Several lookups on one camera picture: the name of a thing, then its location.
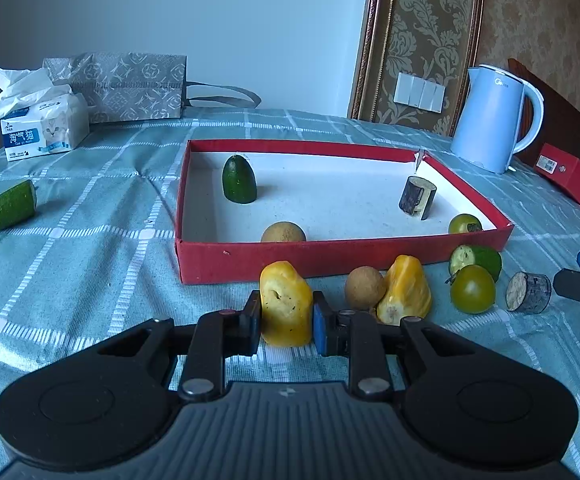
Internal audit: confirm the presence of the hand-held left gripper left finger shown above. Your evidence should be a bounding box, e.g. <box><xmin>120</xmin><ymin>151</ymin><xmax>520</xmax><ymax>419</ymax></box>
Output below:
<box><xmin>95</xmin><ymin>290</ymin><xmax>263</xmax><ymax>403</ymax></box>

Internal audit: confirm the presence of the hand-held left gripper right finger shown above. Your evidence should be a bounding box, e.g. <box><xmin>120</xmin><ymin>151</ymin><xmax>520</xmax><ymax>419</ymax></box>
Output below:
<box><xmin>312</xmin><ymin>291</ymin><xmax>475</xmax><ymax>403</ymax></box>

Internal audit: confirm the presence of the yellow pepper piece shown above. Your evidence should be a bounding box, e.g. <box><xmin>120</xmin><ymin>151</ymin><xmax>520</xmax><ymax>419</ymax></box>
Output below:
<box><xmin>260</xmin><ymin>260</ymin><xmax>315</xmax><ymax>348</ymax></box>
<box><xmin>376</xmin><ymin>255</ymin><xmax>433</xmax><ymax>326</ymax></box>

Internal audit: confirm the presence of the dark eggplant piece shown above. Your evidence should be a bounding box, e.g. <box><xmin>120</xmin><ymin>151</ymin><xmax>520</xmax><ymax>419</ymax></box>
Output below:
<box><xmin>398</xmin><ymin>175</ymin><xmax>438</xmax><ymax>221</ymax></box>
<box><xmin>506</xmin><ymin>271</ymin><xmax>553</xmax><ymax>315</ymax></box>

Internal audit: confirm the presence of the brown longan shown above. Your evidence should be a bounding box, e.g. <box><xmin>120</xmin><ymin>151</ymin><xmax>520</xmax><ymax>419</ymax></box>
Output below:
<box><xmin>261</xmin><ymin>221</ymin><xmax>307</xmax><ymax>243</ymax></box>
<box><xmin>345</xmin><ymin>266</ymin><xmax>387</xmax><ymax>311</ymax></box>

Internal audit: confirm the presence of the red cardboard tray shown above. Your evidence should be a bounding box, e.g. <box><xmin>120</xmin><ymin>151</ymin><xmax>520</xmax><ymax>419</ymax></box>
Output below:
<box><xmin>175</xmin><ymin>139</ymin><xmax>515</xmax><ymax>286</ymax></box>

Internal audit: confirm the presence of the short green cucumber piece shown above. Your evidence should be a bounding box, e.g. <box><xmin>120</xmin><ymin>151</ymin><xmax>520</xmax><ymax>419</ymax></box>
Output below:
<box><xmin>448</xmin><ymin>244</ymin><xmax>503</xmax><ymax>283</ymax></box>

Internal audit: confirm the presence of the green tomato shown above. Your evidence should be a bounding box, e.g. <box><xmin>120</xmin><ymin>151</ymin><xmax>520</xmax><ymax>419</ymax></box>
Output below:
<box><xmin>448</xmin><ymin>213</ymin><xmax>484</xmax><ymax>236</ymax></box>
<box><xmin>450</xmin><ymin>265</ymin><xmax>497</xmax><ymax>315</ymax></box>

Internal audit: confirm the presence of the pointed green cucumber piece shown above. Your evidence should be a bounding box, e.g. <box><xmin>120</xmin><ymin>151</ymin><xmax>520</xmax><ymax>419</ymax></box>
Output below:
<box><xmin>221</xmin><ymin>154</ymin><xmax>257</xmax><ymax>205</ymax></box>

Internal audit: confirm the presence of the small red box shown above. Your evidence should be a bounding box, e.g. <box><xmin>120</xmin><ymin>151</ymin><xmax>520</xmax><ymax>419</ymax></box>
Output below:
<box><xmin>534</xmin><ymin>143</ymin><xmax>580</xmax><ymax>226</ymax></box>

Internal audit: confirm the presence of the brown wooden chair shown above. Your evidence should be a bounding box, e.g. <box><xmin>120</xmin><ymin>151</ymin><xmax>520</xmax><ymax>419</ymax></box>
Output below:
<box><xmin>508</xmin><ymin>58</ymin><xmax>580</xmax><ymax>196</ymax></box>

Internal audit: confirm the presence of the green checked tablecloth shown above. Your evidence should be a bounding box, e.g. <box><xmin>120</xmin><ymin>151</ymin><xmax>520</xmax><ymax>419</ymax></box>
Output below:
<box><xmin>0</xmin><ymin>107</ymin><xmax>580</xmax><ymax>480</ymax></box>

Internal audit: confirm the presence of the light blue electric kettle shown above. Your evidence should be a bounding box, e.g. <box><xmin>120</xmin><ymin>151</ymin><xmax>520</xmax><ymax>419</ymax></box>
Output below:
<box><xmin>450</xmin><ymin>64</ymin><xmax>545</xmax><ymax>175</ymax></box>

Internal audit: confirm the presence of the long green cucumber piece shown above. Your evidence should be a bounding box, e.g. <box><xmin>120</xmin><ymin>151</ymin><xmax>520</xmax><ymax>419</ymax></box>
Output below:
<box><xmin>0</xmin><ymin>179</ymin><xmax>37</xmax><ymax>233</ymax></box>

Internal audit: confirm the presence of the grey patterned bag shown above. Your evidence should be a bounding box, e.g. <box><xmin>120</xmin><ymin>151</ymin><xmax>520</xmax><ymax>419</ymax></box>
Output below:
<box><xmin>42</xmin><ymin>52</ymin><xmax>262</xmax><ymax>125</ymax></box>

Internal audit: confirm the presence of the tissue pack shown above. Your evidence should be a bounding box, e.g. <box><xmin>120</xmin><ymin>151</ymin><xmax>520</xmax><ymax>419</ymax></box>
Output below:
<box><xmin>0</xmin><ymin>60</ymin><xmax>91</xmax><ymax>162</ymax></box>

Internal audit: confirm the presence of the white wall switch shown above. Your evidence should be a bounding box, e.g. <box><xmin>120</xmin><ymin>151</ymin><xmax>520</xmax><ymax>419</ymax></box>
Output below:
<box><xmin>394</xmin><ymin>72</ymin><xmax>446</xmax><ymax>113</ymax></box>

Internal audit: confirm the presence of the wooden wall panel frame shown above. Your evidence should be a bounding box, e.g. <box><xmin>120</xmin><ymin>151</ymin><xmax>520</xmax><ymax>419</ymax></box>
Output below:
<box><xmin>347</xmin><ymin>0</ymin><xmax>488</xmax><ymax>136</ymax></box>

